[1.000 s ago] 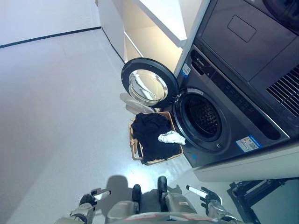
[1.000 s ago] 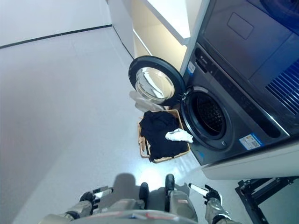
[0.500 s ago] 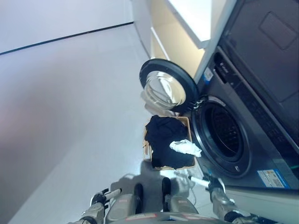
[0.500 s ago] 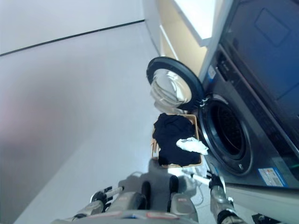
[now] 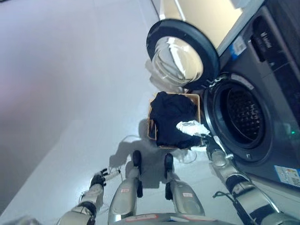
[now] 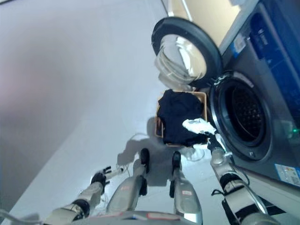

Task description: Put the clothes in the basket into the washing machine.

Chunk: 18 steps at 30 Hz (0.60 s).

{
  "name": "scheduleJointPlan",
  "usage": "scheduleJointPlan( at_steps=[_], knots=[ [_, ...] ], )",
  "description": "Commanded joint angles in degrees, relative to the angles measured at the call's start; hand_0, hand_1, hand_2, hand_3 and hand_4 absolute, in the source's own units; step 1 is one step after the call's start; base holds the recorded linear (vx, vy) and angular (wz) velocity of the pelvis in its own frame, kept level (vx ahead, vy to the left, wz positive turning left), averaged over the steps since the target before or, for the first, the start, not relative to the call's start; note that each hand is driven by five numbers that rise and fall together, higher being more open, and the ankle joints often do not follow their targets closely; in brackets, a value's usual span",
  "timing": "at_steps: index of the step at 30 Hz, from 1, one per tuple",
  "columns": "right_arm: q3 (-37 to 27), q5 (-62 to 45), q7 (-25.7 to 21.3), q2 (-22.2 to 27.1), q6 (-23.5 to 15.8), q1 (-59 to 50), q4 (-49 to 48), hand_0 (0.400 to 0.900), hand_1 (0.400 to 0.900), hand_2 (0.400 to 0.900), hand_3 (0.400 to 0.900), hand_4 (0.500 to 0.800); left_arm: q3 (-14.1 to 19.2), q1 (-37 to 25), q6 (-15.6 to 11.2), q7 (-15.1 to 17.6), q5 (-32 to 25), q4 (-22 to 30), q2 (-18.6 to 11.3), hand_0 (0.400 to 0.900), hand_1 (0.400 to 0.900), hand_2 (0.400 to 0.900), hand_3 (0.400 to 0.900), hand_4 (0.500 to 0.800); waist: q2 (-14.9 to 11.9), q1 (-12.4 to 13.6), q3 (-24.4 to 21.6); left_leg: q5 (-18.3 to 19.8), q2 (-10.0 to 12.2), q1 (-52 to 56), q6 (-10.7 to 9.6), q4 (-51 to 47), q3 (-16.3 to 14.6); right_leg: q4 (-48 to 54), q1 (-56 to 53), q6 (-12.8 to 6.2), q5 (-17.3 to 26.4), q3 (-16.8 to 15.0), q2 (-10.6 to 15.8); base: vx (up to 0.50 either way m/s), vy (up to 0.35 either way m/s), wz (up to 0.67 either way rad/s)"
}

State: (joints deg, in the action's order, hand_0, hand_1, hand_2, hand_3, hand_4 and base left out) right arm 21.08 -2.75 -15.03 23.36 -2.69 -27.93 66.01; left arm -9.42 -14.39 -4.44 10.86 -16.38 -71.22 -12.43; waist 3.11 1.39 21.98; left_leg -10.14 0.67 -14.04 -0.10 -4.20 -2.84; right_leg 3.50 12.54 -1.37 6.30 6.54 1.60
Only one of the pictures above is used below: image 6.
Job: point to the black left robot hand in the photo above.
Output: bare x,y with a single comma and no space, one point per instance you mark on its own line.
98,178

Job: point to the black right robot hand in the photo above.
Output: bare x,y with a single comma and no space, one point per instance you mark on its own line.
214,141

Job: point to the white garment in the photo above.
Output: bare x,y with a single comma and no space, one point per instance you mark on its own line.
197,124

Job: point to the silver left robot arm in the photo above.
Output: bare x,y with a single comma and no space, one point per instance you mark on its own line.
79,199

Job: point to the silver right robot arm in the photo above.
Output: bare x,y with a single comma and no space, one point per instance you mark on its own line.
232,187

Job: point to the tan laundry basket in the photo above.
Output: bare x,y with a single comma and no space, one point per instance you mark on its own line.
204,105

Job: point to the grey front-load washing machine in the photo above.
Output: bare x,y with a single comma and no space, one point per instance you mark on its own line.
264,98

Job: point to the black garment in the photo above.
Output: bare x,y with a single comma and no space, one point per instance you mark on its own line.
180,117

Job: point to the black right robot foot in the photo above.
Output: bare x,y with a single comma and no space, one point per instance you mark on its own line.
176,160

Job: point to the black robot foot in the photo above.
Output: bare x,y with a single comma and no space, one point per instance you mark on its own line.
176,160
144,158

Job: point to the black left robot foot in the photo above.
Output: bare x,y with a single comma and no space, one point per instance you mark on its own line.
144,158

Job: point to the silver right robot leg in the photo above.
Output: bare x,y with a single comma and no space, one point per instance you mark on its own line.
185,194

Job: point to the blue white energy label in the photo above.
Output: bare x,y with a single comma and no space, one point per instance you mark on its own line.
287,174

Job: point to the round washer door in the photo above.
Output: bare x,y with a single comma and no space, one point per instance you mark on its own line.
187,56

